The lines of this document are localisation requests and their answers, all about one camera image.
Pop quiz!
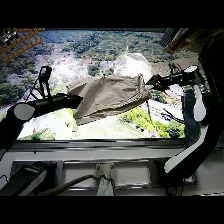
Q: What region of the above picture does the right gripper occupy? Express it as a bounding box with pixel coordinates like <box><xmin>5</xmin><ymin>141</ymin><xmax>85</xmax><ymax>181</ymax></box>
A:
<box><xmin>145</xmin><ymin>73</ymin><xmax>170</xmax><ymax>92</ymax></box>

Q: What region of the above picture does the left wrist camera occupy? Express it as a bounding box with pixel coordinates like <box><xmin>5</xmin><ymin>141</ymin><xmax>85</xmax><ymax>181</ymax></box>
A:
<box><xmin>35</xmin><ymin>65</ymin><xmax>54</xmax><ymax>100</ymax></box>

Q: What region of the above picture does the silver frame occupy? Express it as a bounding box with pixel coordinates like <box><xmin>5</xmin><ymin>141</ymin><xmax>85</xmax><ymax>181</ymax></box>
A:
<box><xmin>0</xmin><ymin>139</ymin><xmax>224</xmax><ymax>197</ymax></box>

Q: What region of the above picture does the heap of clothes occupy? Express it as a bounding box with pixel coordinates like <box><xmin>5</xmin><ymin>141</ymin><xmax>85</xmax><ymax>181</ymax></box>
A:
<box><xmin>158</xmin><ymin>28</ymin><xmax>202</xmax><ymax>56</ymax></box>

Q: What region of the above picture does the black cable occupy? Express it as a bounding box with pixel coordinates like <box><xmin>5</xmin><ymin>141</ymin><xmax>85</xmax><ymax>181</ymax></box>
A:
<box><xmin>37</xmin><ymin>173</ymin><xmax>103</xmax><ymax>196</ymax></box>

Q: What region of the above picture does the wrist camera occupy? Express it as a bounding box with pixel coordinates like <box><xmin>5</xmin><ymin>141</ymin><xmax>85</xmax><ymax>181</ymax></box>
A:
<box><xmin>167</xmin><ymin>62</ymin><xmax>183</xmax><ymax>80</ymax></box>
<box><xmin>35</xmin><ymin>65</ymin><xmax>54</xmax><ymax>100</ymax></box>

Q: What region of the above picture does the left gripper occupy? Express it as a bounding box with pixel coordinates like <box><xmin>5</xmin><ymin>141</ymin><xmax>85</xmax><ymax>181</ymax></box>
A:
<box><xmin>61</xmin><ymin>93</ymin><xmax>85</xmax><ymax>110</ymax></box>

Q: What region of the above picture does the wooden lattice rack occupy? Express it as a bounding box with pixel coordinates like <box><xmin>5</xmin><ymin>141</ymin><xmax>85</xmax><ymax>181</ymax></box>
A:
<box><xmin>0</xmin><ymin>28</ymin><xmax>46</xmax><ymax>65</ymax></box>

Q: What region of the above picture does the beige garment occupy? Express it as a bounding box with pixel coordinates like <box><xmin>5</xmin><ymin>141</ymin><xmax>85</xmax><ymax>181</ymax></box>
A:
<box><xmin>66</xmin><ymin>74</ymin><xmax>153</xmax><ymax>126</ymax></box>

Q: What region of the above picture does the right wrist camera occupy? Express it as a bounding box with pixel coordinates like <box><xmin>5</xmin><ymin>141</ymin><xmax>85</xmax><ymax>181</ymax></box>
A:
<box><xmin>167</xmin><ymin>62</ymin><xmax>183</xmax><ymax>80</ymax></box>

